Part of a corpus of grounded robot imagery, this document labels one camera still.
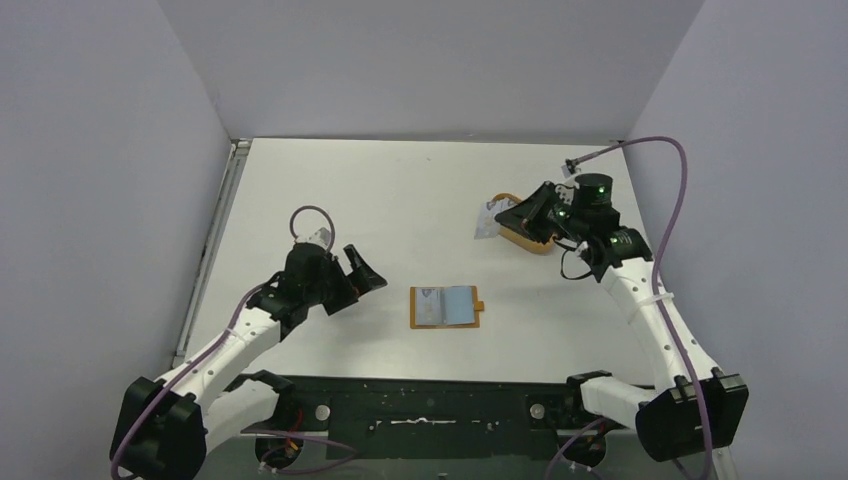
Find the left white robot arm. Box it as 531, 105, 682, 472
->
109, 243, 388, 479

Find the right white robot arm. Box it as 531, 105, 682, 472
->
494, 173, 749, 462

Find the orange oval tray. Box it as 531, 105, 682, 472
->
492, 192, 556, 255

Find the silver card in holder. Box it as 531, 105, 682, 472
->
415, 288, 444, 326

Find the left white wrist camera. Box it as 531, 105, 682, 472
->
306, 227, 335, 251

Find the silver credit card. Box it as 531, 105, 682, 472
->
474, 198, 513, 240

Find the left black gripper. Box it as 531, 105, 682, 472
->
304, 246, 386, 316

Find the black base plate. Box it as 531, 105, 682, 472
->
162, 374, 664, 465

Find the yellow leather card holder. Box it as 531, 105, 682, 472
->
409, 285, 485, 330

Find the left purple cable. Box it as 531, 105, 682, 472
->
109, 205, 362, 480

